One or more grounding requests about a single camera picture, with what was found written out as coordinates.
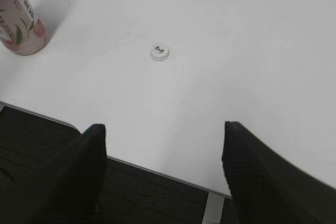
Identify white bottle cap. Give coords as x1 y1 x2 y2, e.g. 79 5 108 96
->
150 43 170 62

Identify peach oolong tea bottle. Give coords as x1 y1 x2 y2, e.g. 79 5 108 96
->
1 0 47 56

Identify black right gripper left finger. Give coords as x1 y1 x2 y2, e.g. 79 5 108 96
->
1 124 107 223

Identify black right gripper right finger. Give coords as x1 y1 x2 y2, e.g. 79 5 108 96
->
222 122 335 223

